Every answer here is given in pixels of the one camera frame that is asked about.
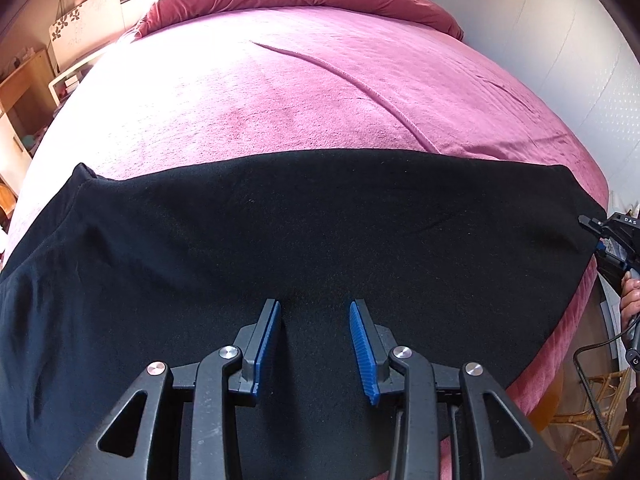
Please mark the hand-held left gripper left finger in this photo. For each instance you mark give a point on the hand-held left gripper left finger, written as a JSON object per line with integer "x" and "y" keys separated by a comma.
{"x": 265, "y": 345}

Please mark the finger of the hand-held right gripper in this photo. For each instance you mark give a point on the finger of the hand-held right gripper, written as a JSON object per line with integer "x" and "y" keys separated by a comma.
{"x": 590, "y": 223}
{"x": 607, "y": 252}

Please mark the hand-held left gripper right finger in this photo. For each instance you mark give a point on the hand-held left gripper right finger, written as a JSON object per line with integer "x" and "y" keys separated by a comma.
{"x": 362, "y": 350}

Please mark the black pants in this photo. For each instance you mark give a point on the black pants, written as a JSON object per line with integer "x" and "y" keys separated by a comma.
{"x": 300, "y": 235}

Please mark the person's right hand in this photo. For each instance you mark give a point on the person's right hand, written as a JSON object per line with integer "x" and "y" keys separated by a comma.
{"x": 631, "y": 300}

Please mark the rattan chair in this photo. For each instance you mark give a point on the rattan chair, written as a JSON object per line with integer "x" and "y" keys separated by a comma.
{"x": 595, "y": 410}

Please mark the bed with pink sheet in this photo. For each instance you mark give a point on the bed with pink sheet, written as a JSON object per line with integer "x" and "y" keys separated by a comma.
{"x": 300, "y": 85}

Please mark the wooden desk with white drawer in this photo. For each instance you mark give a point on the wooden desk with white drawer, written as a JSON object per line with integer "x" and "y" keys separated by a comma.
{"x": 25, "y": 105}

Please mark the white floral panel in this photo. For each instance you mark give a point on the white floral panel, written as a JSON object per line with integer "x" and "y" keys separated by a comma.
{"x": 75, "y": 30}

